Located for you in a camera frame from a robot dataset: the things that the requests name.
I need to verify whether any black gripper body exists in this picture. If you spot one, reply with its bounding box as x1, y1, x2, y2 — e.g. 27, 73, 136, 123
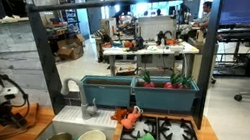
0, 103, 29, 131

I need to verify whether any orange terry towel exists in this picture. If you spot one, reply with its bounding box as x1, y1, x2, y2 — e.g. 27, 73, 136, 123
0, 96, 42, 140

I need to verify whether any grey toy faucet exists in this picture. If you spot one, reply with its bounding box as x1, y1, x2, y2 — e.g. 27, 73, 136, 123
56, 76, 103, 122

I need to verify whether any orange-brown plush toy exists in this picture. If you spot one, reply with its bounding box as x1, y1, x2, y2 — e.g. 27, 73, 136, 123
110, 106, 130, 125

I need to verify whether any pink plush toy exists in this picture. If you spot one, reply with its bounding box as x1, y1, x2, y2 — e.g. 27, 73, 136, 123
119, 103, 144, 132

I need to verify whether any red plush radish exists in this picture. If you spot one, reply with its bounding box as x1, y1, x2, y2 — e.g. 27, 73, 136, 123
163, 70, 196, 94
139, 68, 158, 90

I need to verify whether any grey wood-look back panel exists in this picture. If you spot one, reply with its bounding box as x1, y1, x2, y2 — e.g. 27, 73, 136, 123
0, 16, 72, 113

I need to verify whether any brown cardboard box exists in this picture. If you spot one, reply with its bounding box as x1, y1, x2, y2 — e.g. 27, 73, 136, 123
54, 30, 88, 63

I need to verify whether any teal planter box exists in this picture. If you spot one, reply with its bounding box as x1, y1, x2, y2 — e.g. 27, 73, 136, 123
76, 69, 136, 111
128, 71, 202, 119

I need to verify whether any white work table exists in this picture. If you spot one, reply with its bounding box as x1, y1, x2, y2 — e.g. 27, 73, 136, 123
98, 28, 202, 89

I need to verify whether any person at desk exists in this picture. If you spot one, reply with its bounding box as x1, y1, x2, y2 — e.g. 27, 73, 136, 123
192, 0, 215, 31

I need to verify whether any black office desk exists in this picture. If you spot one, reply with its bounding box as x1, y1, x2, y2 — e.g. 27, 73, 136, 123
209, 20, 250, 82

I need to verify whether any blue-screen monitor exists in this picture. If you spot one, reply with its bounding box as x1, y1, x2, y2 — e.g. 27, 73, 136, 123
217, 0, 250, 31

